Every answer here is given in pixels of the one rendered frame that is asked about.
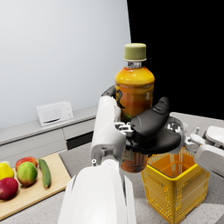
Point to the wooden cutting board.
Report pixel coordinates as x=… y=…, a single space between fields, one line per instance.
x=38 y=189

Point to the green mango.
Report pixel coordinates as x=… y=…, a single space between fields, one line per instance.
x=26 y=174

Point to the dark red apple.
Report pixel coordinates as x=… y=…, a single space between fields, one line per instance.
x=7 y=189

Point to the white microwave oven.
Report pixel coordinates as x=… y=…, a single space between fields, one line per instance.
x=54 y=113

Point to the yellow slatted basket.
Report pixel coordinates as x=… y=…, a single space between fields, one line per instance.
x=175 y=186

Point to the grey kitchen counter cabinet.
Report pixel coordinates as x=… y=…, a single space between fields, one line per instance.
x=32 y=140

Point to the yellow lemon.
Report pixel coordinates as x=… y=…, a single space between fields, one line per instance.
x=5 y=171

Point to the green cucumber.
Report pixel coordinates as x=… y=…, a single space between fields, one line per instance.
x=45 y=173

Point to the red and green apple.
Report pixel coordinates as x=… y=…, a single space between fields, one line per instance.
x=24 y=160

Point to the lemon tea bottle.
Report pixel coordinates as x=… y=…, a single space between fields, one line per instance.
x=134 y=87

